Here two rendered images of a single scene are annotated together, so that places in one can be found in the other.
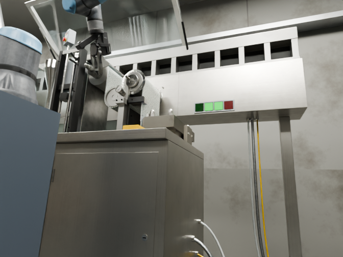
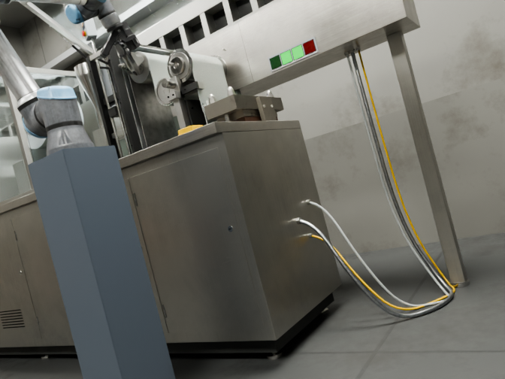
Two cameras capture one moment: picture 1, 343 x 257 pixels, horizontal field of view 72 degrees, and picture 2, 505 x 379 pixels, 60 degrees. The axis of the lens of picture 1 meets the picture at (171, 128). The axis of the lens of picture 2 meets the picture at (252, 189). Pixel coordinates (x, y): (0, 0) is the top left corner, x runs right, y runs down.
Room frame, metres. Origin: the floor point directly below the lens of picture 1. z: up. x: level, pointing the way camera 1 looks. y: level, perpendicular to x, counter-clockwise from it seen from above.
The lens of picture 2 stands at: (-0.65, -0.41, 0.63)
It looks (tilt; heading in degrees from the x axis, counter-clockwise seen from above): 0 degrees down; 14
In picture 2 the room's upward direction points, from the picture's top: 15 degrees counter-clockwise
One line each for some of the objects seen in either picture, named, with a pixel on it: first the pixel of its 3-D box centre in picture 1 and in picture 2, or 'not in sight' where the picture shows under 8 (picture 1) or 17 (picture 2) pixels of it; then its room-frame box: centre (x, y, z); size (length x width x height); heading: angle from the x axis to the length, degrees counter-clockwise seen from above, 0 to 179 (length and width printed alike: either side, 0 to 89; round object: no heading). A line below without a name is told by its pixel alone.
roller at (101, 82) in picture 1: (109, 82); (157, 70); (1.42, 0.41, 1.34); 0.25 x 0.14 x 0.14; 160
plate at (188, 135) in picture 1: (188, 136); (267, 109); (1.28, -0.10, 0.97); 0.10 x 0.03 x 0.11; 160
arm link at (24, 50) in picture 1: (17, 54); (58, 107); (0.64, 0.48, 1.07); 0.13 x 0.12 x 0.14; 58
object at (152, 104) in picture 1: (150, 111); (214, 92); (1.30, 0.12, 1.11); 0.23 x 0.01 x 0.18; 160
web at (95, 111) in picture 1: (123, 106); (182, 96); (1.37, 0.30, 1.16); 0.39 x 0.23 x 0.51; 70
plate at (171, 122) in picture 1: (172, 130); (246, 107); (1.30, 0.00, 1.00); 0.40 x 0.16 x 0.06; 160
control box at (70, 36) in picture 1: (68, 37); (87, 28); (1.42, 0.73, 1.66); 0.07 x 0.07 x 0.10; 44
